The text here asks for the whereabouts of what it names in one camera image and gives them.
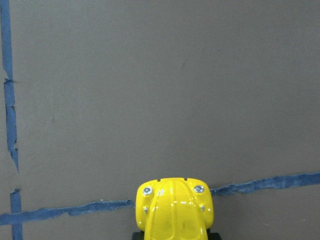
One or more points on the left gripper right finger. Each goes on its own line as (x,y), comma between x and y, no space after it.
(213,236)

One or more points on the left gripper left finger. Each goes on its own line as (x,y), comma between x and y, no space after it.
(140,235)

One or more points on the yellow beetle toy car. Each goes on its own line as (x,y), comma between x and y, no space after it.
(174,208)

